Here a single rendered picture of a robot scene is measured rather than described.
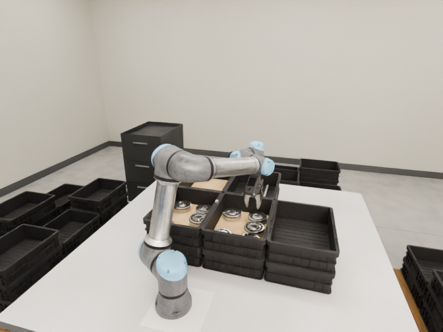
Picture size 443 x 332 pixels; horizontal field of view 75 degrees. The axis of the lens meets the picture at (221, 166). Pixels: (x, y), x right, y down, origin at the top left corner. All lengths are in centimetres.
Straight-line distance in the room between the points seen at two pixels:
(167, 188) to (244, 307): 59
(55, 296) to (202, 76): 394
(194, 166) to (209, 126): 391
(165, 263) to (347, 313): 77
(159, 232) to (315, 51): 381
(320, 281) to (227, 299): 41
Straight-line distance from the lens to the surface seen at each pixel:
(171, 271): 116
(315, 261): 133
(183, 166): 103
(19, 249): 232
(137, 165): 316
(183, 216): 164
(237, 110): 475
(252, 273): 143
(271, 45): 460
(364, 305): 147
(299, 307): 137
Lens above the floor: 168
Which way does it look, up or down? 21 degrees down
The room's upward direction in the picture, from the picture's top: 1 degrees clockwise
